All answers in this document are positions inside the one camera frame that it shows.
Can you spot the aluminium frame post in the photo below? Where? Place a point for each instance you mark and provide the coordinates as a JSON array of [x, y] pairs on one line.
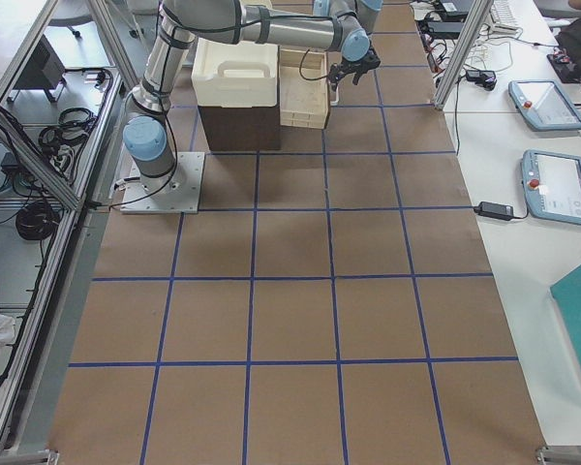
[[470, 31]]

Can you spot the black electronics box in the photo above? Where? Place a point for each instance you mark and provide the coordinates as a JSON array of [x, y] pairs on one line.
[[44, 69]]

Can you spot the black power brick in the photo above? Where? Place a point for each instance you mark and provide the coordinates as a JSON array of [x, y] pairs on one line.
[[442, 30]]

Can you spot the aluminium frame rail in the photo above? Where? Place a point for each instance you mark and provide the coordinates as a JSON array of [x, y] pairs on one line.
[[19, 34]]

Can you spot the wooden drawer with white handle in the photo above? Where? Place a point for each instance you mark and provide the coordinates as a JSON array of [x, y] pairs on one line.
[[305, 97]]

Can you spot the teach pendant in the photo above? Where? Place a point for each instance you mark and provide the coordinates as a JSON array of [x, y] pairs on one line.
[[544, 105], [552, 185]]

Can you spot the far teach pendant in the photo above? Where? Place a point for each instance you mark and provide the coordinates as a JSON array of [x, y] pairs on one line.
[[544, 105]]

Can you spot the near teach pendant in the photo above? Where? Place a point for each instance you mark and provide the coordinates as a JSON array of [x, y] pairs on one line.
[[552, 185]]

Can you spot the white plastic tray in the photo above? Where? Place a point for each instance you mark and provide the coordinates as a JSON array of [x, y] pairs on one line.
[[235, 76]]

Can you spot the black power adapter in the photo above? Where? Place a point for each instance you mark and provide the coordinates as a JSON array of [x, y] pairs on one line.
[[493, 210]]

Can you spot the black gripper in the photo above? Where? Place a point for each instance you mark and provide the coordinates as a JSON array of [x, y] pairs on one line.
[[347, 67]]

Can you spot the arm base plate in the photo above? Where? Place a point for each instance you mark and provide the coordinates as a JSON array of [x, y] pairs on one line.
[[177, 193]]

